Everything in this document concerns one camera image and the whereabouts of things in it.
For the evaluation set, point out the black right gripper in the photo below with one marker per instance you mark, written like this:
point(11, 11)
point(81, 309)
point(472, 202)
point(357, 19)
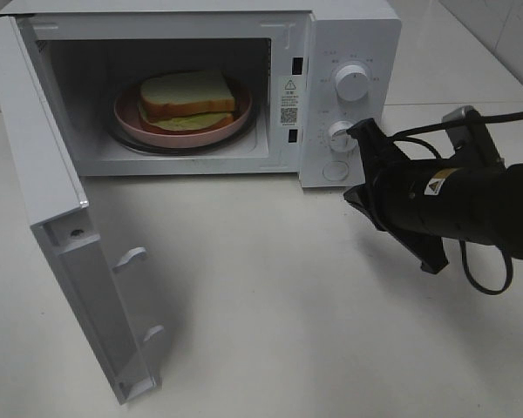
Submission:
point(384, 196)

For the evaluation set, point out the round white door button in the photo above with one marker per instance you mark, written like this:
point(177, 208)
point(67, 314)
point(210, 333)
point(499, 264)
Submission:
point(336, 171)

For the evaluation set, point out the white timer knob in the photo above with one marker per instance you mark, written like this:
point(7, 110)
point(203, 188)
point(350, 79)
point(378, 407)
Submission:
point(339, 139)

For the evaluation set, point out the toy sandwich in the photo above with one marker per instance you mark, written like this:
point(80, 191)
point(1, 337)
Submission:
point(186, 102)

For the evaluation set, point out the pink round plate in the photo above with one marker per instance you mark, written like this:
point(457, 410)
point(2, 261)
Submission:
point(126, 111)

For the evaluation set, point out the white microwave door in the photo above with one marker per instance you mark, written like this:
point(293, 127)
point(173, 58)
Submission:
point(58, 211)

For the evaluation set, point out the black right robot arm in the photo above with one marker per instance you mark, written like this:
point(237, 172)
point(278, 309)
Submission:
point(471, 196)

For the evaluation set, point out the upper white power knob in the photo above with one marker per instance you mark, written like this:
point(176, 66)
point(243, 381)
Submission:
point(352, 82)

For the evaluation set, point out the white warning label sticker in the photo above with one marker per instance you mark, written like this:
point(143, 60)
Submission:
point(289, 100)

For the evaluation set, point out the white microwave oven body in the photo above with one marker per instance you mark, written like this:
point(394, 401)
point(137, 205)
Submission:
point(95, 49)

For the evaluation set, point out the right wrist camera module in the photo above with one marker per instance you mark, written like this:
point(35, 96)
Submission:
point(473, 147)

